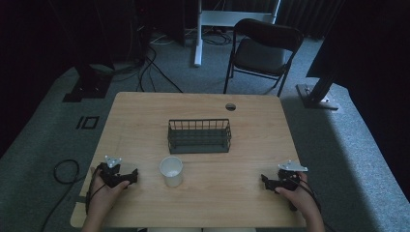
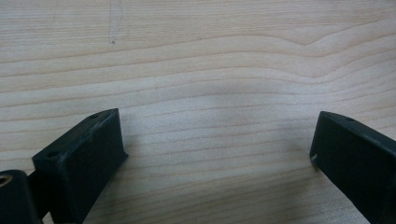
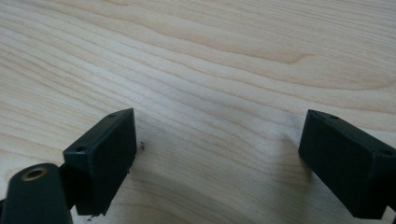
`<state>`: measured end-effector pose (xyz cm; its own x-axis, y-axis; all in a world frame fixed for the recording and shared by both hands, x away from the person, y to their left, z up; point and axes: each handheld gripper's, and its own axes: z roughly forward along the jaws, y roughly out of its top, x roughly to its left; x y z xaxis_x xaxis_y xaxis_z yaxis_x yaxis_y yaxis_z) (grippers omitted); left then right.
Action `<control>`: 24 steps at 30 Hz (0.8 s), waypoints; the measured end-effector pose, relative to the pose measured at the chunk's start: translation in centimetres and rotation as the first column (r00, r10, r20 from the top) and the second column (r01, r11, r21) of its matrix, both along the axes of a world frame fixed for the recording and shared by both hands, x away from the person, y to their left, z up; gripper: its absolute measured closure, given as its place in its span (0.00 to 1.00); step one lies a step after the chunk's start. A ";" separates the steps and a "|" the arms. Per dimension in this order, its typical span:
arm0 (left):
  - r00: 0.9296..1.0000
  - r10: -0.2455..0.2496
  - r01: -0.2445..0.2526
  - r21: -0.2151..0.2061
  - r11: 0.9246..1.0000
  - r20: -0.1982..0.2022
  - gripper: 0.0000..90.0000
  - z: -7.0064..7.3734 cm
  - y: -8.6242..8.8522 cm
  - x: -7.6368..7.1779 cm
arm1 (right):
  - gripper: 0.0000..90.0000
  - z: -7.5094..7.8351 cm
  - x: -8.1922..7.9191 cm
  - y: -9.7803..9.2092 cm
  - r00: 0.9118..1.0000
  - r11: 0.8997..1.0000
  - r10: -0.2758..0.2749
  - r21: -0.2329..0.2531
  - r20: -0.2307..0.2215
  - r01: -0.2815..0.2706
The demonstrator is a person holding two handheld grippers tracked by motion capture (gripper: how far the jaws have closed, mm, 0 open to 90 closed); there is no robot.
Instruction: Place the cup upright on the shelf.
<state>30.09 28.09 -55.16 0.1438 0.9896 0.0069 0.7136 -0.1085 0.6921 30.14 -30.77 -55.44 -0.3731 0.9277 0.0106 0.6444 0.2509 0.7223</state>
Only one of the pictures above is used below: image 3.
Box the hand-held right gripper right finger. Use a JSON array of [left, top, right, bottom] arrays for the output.
[[298, 108, 396, 220]]

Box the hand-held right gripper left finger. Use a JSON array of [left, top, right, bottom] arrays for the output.
[[58, 107, 138, 217]]

